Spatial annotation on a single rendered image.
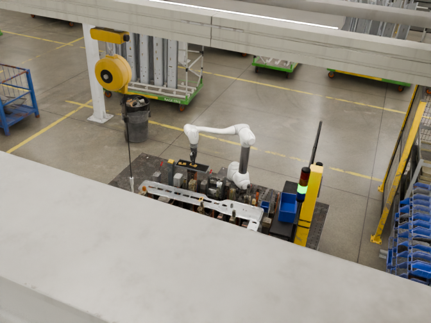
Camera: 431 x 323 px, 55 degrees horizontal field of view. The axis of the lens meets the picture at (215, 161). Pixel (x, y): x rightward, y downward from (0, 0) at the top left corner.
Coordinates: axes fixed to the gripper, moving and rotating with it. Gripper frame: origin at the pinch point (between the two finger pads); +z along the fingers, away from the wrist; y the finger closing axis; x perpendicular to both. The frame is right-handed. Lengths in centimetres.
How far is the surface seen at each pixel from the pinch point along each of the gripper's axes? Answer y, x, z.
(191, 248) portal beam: 304, 184, -230
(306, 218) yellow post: 61, 147, -33
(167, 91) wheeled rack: -306, -249, 92
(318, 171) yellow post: 60, 148, -80
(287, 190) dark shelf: -32, 102, 17
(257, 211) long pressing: 15, 88, 20
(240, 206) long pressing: 17, 69, 20
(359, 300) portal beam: 302, 198, -230
